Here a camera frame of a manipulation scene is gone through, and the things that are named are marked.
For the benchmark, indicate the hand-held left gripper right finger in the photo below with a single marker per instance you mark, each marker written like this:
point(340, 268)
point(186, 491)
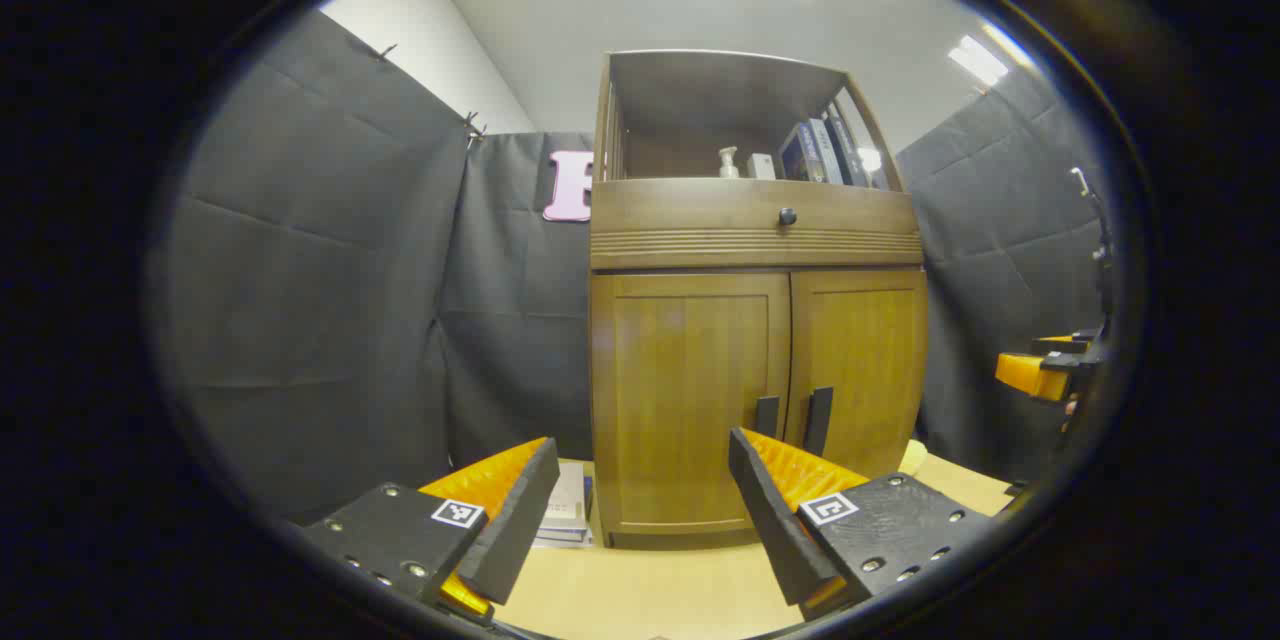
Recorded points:
point(770, 510)

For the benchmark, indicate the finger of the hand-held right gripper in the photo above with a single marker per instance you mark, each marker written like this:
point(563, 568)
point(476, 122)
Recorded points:
point(1030, 375)
point(1062, 344)

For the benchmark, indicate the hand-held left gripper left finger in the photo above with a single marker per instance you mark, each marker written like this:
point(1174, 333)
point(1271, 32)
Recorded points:
point(520, 510)

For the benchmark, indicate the wooden shoe cabinet door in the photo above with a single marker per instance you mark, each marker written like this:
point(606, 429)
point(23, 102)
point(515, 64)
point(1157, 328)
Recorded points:
point(865, 360)
point(680, 390)

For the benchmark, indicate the wooden double-door shoe cabinet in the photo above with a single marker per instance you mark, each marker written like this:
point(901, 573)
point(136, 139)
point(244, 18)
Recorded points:
point(750, 230)

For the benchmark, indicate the beige cover book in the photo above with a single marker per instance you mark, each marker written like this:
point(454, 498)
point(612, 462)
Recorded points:
point(568, 495)

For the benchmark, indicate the thin white book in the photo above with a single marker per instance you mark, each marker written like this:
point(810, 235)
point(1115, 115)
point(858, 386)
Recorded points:
point(565, 536)

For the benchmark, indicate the bright round lamp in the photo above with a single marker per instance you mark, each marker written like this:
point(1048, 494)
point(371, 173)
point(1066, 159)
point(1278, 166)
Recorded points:
point(870, 159)

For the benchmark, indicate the small ceiling light panel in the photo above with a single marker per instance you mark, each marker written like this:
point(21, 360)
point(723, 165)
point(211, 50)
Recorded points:
point(978, 60)

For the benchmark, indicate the black backdrop cloth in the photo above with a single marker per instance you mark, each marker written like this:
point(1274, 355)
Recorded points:
point(300, 270)

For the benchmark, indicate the small white box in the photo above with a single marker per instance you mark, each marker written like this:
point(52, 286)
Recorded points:
point(761, 167)

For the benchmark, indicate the white pump bottle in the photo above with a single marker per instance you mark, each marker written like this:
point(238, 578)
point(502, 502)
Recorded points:
point(728, 165)

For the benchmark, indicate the metal cloth clip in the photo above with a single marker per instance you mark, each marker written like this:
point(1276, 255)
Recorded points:
point(383, 51)
point(473, 127)

